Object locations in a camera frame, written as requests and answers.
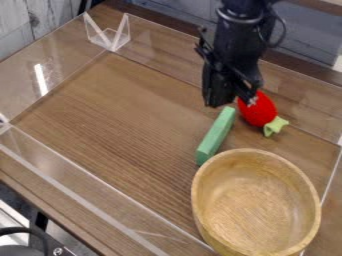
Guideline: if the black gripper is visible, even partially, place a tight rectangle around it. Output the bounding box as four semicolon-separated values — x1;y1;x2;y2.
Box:
195;9;286;108

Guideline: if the green foam block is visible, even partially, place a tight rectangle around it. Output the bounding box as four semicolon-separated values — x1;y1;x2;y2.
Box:
195;107;235;165

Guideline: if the light wooden bowl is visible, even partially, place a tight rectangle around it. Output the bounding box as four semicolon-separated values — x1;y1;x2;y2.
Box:
191;148;322;256

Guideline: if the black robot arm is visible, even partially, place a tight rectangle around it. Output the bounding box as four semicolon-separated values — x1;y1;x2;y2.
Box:
195;0;287;108

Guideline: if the red plush strawberry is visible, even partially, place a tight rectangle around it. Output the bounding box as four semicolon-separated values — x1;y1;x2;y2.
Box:
238;91;290;137

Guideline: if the black metal table leg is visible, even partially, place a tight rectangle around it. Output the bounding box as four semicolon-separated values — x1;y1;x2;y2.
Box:
28;210;76;256

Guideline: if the clear acrylic corner bracket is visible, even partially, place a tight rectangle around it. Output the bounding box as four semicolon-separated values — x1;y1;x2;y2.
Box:
83;13;131;52

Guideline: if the clear acrylic tray wall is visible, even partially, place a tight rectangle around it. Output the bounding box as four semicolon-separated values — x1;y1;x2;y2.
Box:
0;113;214;256

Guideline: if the black cable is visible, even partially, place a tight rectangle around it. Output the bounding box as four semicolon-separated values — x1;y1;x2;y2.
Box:
0;226;35;241

